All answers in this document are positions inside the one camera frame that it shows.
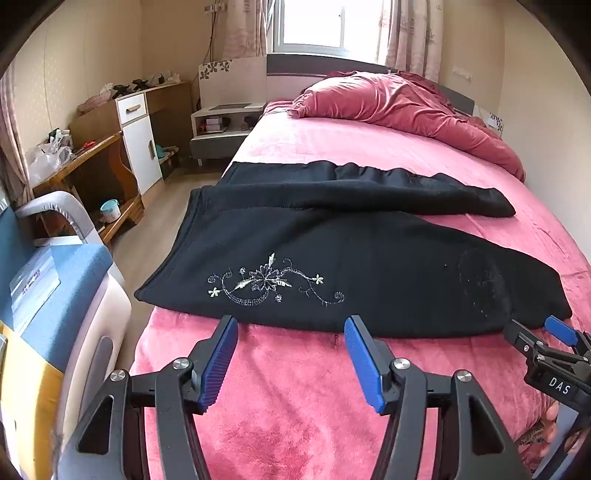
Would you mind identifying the pink floral curtain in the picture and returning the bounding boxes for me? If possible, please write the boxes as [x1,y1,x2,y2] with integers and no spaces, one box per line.
[222,0,278,58]
[0,69,33,204]
[385,0,446,84]

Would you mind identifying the white grey nightstand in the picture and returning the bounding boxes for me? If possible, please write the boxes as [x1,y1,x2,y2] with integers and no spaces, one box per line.
[190,102,267,167]

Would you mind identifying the pink duvet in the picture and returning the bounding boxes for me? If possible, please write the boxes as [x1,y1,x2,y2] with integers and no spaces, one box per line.
[287,70,527,183]

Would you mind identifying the bed with pink sheet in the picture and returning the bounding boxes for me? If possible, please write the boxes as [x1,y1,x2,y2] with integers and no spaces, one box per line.
[129,99,591,480]

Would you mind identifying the pink cloth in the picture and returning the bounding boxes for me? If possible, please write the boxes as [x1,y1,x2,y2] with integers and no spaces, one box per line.
[78,93,115,114]

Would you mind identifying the person's right hand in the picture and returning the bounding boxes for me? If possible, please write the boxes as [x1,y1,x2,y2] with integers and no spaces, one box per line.
[538,401,587,462]

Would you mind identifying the white paper sheet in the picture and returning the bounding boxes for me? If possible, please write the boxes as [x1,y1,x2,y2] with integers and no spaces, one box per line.
[9,251,62,320]

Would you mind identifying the grey headboard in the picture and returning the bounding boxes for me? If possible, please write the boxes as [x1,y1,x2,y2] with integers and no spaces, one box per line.
[267,54,476,116]

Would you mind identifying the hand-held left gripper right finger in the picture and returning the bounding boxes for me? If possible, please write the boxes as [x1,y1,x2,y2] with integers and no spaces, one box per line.
[344,315,529,480]

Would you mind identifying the wooden desk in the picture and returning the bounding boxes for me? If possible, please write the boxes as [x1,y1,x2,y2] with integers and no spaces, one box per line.
[32,82,192,245]

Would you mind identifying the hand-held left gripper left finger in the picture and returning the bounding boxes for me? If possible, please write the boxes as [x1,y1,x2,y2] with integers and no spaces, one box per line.
[60,315,239,480]

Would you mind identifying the white desk cabinet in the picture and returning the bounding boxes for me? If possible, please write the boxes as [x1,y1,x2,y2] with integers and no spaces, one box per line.
[115,90,164,195]

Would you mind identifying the black embroidered pants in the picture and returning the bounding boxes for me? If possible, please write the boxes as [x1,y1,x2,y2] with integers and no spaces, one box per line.
[134,159,573,337]

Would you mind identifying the window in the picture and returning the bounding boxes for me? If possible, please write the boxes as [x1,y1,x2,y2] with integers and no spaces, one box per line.
[272,0,386,63]

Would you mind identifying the clear plastic bag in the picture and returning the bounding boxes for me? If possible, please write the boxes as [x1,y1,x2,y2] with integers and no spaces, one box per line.
[25,141,75,185]

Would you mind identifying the white floral headboard panel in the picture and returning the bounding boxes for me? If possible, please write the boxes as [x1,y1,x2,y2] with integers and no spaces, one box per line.
[475,105,505,137]
[198,58,267,109]

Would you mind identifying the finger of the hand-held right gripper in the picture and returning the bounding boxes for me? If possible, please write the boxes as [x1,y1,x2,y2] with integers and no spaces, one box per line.
[502,318,548,358]
[544,315,591,358]

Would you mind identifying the floral patterned clothing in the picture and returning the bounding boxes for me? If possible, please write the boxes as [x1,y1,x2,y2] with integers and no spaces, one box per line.
[516,422,548,462]

